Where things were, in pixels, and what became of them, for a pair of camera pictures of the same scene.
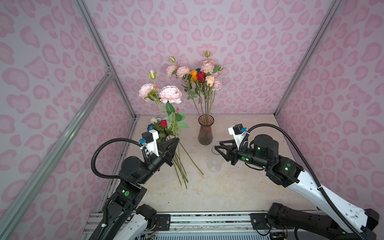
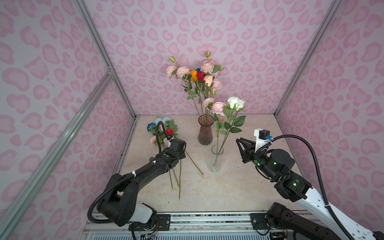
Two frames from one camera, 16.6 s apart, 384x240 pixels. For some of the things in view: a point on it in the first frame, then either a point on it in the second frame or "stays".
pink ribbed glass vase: [205, 136] stays
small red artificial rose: [201, 76] stays
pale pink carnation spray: [165, 95] → [218, 109]
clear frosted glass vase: [214, 162] stays
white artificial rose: [153, 119] → [235, 105]
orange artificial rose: [193, 75] stays
